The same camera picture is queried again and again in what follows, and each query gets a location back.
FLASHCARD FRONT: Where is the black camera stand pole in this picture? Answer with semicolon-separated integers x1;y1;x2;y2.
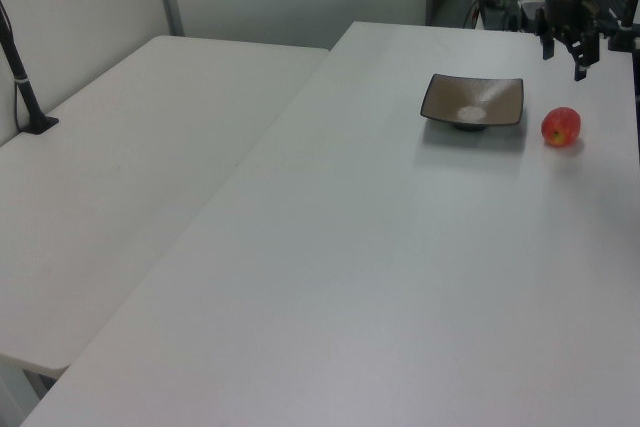
0;0;60;136

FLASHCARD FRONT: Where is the square brown ceramic plate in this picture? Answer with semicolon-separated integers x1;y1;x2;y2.
419;73;525;134

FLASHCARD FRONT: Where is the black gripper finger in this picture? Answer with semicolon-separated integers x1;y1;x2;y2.
569;29;601;82
534;6;558;61

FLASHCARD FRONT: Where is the red apple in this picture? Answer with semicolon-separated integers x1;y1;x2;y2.
540;106;583;148

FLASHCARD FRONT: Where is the black electronics box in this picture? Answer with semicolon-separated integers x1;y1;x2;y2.
478;0;522;32

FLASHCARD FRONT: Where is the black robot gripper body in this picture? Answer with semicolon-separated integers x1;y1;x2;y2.
543;0;597;43

